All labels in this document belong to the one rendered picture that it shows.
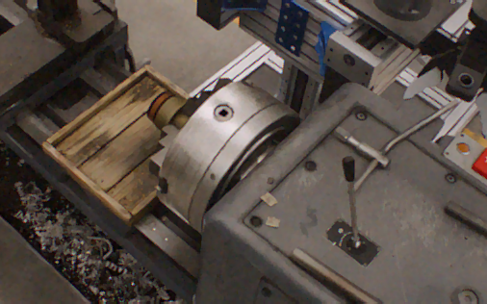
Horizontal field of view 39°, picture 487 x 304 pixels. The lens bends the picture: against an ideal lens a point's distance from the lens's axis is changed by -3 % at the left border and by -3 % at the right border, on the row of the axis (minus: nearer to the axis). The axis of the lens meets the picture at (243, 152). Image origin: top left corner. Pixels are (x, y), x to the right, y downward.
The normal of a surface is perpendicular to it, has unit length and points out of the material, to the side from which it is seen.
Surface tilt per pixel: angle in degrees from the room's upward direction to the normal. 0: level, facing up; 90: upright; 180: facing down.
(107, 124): 0
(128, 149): 0
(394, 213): 0
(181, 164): 55
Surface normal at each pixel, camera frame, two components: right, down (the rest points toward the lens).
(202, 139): -0.25, -0.20
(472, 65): -0.04, -0.35
